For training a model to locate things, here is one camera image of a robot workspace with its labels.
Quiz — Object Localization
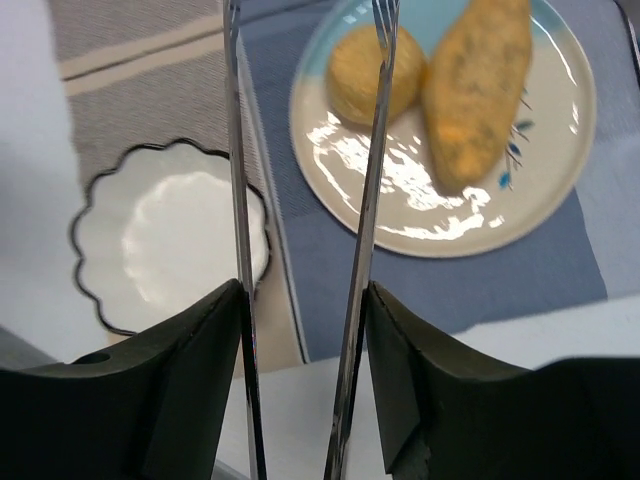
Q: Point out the blue and cream round plate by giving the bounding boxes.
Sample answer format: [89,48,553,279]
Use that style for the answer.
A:
[289,1,596,258]

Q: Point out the white scalloped bowl black rim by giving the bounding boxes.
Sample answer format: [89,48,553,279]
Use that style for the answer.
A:
[68,138,272,336]

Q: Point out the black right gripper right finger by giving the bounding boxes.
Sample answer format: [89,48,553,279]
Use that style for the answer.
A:
[366,282,639,480]

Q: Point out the patchwork blue grey placemat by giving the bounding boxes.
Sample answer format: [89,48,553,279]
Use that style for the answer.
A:
[50,1,639,370]

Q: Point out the small round bun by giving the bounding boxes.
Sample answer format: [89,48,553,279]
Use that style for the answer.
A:
[326,24,427,126]

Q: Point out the oblong golden bread roll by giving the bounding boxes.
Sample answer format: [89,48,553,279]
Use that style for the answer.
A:
[422,0,533,194]

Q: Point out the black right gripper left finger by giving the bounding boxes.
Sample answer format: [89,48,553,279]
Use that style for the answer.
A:
[1,280,244,479]

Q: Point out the steel serving tongs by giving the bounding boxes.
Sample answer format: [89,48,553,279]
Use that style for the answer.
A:
[223,1,399,479]

